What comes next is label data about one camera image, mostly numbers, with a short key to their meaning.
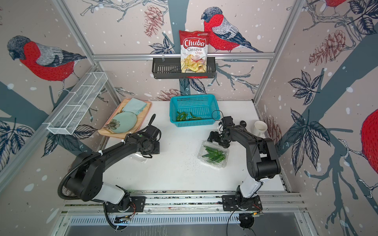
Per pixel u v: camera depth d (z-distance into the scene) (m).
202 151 0.93
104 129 1.03
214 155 0.87
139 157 0.73
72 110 0.75
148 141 0.67
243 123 1.06
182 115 1.11
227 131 0.71
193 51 0.85
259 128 0.94
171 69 1.07
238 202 0.67
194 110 1.15
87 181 0.43
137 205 0.73
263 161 0.47
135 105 1.18
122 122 1.11
